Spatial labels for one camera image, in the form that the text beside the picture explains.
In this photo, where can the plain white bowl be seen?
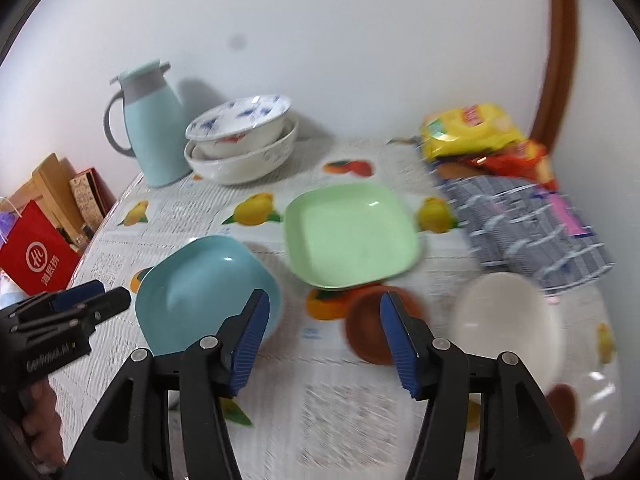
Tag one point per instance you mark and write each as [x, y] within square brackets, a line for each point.
[500, 320]

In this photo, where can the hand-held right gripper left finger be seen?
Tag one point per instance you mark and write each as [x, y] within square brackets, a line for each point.
[247, 345]

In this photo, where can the brown wooden door frame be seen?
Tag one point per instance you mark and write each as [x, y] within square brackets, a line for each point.
[560, 60]

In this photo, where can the red paper bag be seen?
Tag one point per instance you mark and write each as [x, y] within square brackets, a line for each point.
[35, 255]

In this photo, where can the wooden box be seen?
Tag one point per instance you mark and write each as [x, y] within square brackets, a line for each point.
[52, 185]

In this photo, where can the small brown bowl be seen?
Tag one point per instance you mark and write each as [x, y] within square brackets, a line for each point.
[365, 325]

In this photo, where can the white patterned ceramic bowl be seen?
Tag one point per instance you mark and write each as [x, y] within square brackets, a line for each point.
[242, 170]

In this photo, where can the person's left hand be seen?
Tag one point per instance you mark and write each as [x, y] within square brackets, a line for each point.
[42, 415]

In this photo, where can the red snack bag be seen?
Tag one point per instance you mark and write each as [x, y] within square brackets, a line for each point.
[525, 162]

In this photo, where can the grey checked folded cloth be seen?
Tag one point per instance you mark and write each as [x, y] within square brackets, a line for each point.
[515, 230]

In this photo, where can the blue floral ceramic bowl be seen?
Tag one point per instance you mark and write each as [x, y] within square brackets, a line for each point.
[240, 112]

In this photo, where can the green square plastic plate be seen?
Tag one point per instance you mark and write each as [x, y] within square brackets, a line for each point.
[350, 230]

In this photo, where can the yellow snack bag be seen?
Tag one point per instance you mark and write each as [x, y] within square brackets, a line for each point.
[465, 130]

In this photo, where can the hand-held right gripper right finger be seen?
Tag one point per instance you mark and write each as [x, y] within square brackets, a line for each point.
[400, 345]

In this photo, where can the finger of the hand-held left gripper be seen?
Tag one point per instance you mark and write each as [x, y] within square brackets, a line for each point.
[107, 305]
[80, 294]

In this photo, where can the light blue thermos jug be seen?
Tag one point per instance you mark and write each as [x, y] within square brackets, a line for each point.
[152, 135]

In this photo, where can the fruit print tablecloth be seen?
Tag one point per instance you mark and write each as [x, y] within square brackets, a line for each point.
[310, 410]

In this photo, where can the blue square plastic plate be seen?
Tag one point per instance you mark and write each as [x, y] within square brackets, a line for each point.
[200, 285]

